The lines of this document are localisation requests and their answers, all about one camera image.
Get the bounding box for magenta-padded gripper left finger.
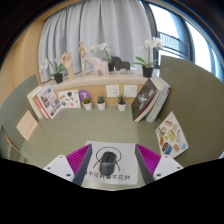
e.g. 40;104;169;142
43;143;93;187

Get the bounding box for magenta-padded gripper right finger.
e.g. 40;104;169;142
134;143;184;185

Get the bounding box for black computer mouse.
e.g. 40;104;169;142
99;151;118;176

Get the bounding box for white mouse pad, line drawing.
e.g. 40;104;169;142
83;140;139;186

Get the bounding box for colourful sticker sheet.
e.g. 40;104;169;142
155;111;190;159

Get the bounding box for beige book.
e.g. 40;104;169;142
16;110;39;142

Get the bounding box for orange-seat chair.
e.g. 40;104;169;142
3;124;24;156

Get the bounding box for small plant in white pot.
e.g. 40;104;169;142
96;95;106;111
116;94;128;112
82;96;93;111

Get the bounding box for red-spined photo-cover book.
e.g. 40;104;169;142
34;85;63;120

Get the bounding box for white book behind black book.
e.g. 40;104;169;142
145;76;172;123

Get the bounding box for white picture sticker card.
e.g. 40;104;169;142
57;89;82;109

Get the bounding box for thick white book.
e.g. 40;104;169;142
26;87;44;120

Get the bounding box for green desk partition panel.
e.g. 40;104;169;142
0;73;40;158
158;54;224;158

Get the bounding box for white orchid in black pot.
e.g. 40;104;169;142
132;36;163;79
39;58;65;84
90;42;116;72

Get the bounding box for wooden hand model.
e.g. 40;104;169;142
60;52;76;81

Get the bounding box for pink wooden horse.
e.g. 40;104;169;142
90;56;110;77

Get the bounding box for black wooden horse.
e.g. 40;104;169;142
110;55;131;72

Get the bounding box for wooden artist mannequin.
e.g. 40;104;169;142
77;40;89;75

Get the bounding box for grey-white curtain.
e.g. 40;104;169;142
38;0;158;84

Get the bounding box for white wall socket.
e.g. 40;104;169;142
123;84;138;98
105;84;120;98

